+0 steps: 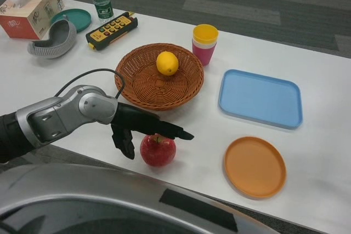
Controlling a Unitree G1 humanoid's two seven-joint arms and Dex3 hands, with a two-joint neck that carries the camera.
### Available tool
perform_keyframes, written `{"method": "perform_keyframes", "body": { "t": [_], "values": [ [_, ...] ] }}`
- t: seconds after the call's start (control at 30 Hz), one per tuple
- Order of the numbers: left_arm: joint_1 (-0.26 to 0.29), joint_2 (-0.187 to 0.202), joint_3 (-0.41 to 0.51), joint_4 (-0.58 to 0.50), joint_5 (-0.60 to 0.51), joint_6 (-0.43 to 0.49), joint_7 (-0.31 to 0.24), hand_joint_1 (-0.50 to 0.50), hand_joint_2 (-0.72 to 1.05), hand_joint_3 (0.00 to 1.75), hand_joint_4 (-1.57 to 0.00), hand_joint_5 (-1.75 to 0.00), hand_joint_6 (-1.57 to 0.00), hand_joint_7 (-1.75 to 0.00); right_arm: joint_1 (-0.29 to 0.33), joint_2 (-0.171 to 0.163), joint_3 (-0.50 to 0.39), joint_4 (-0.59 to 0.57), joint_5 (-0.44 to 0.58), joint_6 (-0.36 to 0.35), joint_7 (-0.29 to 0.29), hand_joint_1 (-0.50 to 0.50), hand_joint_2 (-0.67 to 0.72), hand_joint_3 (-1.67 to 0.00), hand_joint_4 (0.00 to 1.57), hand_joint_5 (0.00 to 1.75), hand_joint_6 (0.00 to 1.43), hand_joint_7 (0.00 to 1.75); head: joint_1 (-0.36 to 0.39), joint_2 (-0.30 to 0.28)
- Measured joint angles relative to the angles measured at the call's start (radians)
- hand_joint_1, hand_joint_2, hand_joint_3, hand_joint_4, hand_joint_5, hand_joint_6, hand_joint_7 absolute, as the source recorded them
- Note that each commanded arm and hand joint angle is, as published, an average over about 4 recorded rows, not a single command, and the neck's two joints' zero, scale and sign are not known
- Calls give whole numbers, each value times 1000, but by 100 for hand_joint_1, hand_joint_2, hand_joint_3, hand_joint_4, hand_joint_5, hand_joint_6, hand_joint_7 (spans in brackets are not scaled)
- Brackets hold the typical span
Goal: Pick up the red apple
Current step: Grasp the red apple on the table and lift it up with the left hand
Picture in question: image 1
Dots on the grey knitted headband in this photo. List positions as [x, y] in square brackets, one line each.
[55, 47]

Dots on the silver robot chest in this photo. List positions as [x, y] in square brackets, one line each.
[82, 198]

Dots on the white plastic cup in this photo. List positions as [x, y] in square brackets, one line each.
[198, 45]

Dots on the pink plastic cup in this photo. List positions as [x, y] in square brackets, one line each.
[204, 54]

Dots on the cardboard tissue box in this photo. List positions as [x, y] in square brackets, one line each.
[27, 17]

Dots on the teal round plastic plate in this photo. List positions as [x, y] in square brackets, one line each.
[78, 19]

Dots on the yellow lemon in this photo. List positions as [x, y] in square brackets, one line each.
[167, 63]

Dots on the yellow black remote controller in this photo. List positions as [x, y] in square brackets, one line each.
[111, 29]

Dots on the orange round plastic plate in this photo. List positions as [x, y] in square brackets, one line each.
[255, 166]

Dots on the red apple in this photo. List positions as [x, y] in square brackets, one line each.
[159, 153]

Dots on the blue rectangular plastic tray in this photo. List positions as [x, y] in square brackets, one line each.
[260, 99]

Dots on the brown wicker basket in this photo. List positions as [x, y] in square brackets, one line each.
[142, 80]

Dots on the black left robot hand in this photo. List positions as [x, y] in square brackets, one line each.
[131, 117]

